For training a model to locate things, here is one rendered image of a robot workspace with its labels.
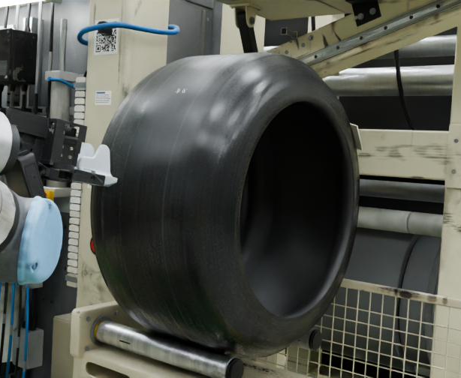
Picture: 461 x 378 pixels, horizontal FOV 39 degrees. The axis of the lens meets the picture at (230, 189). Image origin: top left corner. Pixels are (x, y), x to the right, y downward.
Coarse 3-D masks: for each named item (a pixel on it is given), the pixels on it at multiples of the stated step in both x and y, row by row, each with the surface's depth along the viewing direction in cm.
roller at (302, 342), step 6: (312, 330) 136; (318, 330) 136; (306, 336) 135; (312, 336) 134; (318, 336) 136; (294, 342) 136; (300, 342) 135; (306, 342) 135; (312, 342) 134; (318, 342) 136; (306, 348) 135; (312, 348) 135
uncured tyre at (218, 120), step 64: (192, 64) 118; (256, 64) 113; (128, 128) 112; (192, 128) 104; (256, 128) 107; (320, 128) 143; (128, 192) 108; (192, 192) 101; (256, 192) 157; (320, 192) 150; (128, 256) 110; (192, 256) 102; (256, 256) 154; (320, 256) 146; (192, 320) 108; (256, 320) 112
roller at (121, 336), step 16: (96, 336) 132; (112, 336) 129; (128, 336) 126; (144, 336) 125; (160, 336) 124; (144, 352) 124; (160, 352) 121; (176, 352) 119; (192, 352) 117; (208, 352) 116; (192, 368) 117; (208, 368) 114; (224, 368) 112; (240, 368) 114
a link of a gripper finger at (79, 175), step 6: (60, 174) 88; (66, 174) 88; (72, 174) 88; (78, 174) 89; (84, 174) 89; (90, 174) 90; (96, 174) 92; (72, 180) 90; (78, 180) 89; (84, 180) 89; (90, 180) 90; (96, 180) 91; (102, 180) 94
